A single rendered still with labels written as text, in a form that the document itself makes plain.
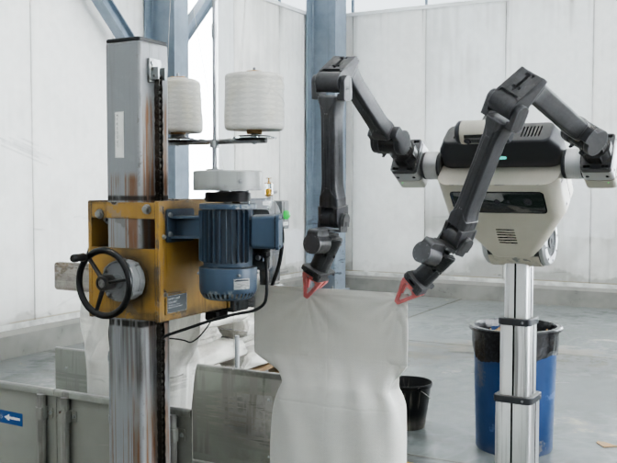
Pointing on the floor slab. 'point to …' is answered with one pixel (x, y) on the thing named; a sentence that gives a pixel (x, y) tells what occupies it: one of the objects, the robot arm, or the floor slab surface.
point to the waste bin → (485, 399)
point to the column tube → (136, 111)
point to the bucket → (416, 400)
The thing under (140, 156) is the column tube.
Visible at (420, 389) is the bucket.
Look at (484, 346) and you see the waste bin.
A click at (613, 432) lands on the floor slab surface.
